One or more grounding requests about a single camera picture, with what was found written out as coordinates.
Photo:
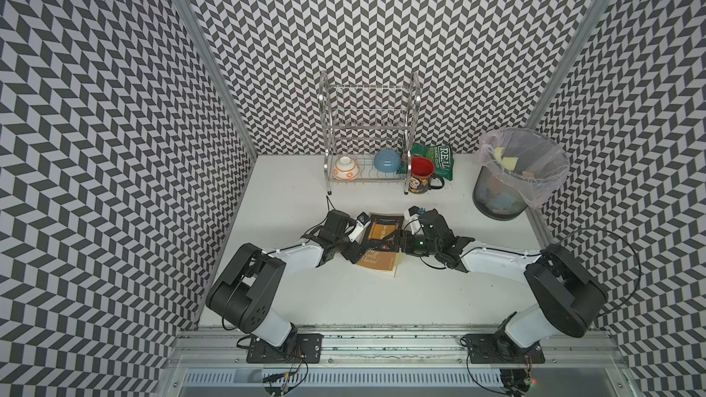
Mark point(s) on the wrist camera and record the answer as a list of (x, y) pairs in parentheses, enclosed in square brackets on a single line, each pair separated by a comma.
[(411, 219), (361, 223)]

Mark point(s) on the brown paperback book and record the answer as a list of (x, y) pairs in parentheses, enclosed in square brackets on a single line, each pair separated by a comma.
[(380, 244)]

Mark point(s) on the white orange bowl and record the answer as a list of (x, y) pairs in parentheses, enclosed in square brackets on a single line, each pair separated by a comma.
[(346, 169)]

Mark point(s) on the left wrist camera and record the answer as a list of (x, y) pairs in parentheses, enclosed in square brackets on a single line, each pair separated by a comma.
[(361, 223)]

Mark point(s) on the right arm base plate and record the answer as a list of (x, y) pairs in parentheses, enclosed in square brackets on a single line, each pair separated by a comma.
[(493, 349)]

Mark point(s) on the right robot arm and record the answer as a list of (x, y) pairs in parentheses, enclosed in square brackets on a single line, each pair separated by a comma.
[(567, 299)]

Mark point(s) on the blue bowl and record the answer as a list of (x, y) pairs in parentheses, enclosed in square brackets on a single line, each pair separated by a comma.
[(387, 161)]

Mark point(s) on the yellow notes in bin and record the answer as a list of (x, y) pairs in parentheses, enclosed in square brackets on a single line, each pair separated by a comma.
[(508, 162)]

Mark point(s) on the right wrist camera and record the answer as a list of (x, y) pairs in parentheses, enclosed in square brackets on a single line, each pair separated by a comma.
[(411, 219)]

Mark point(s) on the metal dish rack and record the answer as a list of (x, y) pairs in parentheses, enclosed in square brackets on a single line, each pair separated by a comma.
[(361, 120)]

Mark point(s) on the mesh trash bin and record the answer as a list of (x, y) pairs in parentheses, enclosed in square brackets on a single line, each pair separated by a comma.
[(495, 199)]

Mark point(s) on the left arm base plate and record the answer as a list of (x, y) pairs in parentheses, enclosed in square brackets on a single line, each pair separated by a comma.
[(306, 347)]

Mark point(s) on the red black mug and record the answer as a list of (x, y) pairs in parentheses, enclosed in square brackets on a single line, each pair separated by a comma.
[(423, 176)]

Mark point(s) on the green snack bag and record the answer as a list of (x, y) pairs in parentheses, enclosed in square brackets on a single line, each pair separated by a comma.
[(440, 155)]

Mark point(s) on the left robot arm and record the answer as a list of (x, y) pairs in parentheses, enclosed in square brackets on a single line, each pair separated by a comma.
[(243, 293)]

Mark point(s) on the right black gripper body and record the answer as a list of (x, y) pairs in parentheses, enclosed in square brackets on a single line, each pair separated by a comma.
[(418, 244)]

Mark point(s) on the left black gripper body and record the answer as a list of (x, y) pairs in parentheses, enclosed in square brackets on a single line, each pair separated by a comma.
[(348, 248)]

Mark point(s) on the aluminium front rail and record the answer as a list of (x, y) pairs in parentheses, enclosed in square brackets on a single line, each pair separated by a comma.
[(394, 346)]

